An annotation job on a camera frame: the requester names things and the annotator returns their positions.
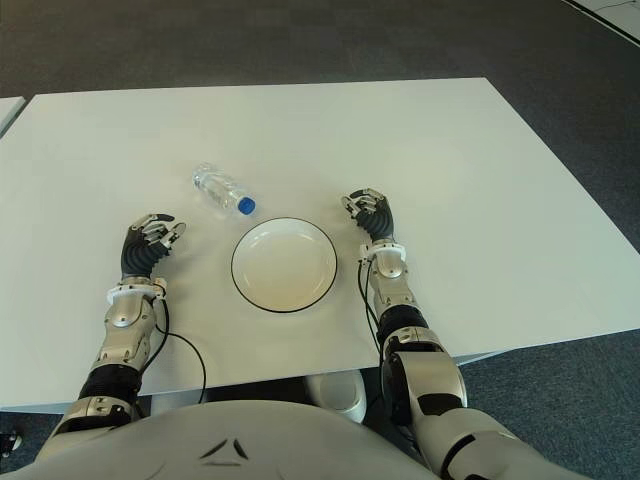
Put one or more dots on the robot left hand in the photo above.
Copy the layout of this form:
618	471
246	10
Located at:
140	255

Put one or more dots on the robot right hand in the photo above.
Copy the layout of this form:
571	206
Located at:
380	220

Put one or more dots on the clear water bottle blue cap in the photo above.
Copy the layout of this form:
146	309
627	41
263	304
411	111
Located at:
220	190

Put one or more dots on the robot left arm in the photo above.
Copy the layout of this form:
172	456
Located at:
125	320

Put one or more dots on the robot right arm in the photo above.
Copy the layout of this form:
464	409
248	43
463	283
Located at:
425	360

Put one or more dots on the white plate black rim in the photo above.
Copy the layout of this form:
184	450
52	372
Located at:
285	265

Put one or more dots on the robot left leg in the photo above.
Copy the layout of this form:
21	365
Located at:
180	396

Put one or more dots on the robot leg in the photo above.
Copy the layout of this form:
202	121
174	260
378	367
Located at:
180	396
340	395

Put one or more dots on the robot right leg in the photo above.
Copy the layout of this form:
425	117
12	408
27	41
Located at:
340	395

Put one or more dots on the neighbouring white table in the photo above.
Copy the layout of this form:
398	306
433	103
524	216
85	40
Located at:
10	112

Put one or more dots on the silver robot torso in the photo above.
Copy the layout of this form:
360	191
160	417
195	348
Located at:
250	445

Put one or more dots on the white furniture panel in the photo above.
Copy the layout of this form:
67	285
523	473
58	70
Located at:
617	12

